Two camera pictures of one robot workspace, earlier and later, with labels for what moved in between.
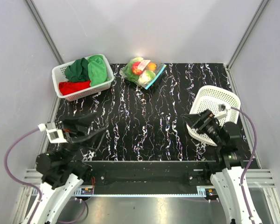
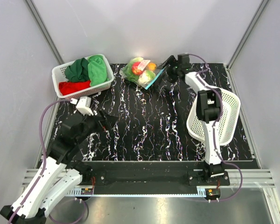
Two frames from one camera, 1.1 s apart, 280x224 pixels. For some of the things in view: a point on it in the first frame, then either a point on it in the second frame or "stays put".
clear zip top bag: [143, 72] stays put
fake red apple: [135, 69] stays put
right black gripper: [192, 119] to [171, 61]
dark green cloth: [78, 71] stays put
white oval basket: [224, 103] stays put
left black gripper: [71, 131] to [111, 119]
